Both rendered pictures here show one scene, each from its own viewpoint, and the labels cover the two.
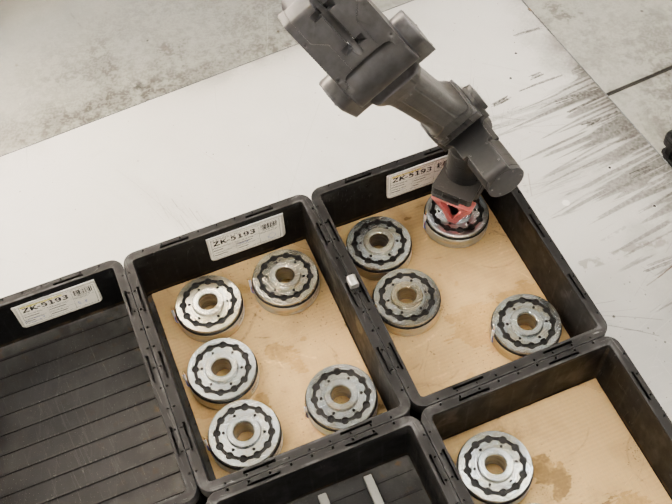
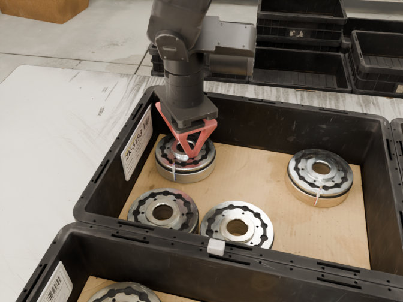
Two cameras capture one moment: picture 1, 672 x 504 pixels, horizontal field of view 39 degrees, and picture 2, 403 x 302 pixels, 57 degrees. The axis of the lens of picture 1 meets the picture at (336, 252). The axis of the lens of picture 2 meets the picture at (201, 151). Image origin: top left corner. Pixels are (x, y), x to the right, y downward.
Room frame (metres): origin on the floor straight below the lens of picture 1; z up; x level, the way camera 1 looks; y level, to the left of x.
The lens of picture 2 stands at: (0.62, 0.18, 1.29)
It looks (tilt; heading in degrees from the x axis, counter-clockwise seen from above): 43 degrees down; 302
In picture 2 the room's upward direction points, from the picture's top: straight up
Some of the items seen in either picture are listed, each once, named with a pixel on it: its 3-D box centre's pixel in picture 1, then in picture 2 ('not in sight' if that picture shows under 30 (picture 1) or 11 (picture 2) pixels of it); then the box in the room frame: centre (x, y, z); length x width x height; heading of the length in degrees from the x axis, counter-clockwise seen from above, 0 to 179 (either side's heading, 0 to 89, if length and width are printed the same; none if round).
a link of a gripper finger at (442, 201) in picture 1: (458, 197); (188, 129); (0.88, -0.20, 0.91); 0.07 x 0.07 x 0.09; 58
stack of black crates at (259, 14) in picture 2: not in sight; (292, 47); (1.15, -1.57, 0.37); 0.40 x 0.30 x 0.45; 23
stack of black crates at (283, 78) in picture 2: not in sight; (291, 100); (1.00, -1.20, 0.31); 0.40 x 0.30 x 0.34; 23
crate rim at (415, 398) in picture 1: (451, 261); (249, 165); (0.76, -0.17, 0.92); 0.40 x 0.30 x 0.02; 19
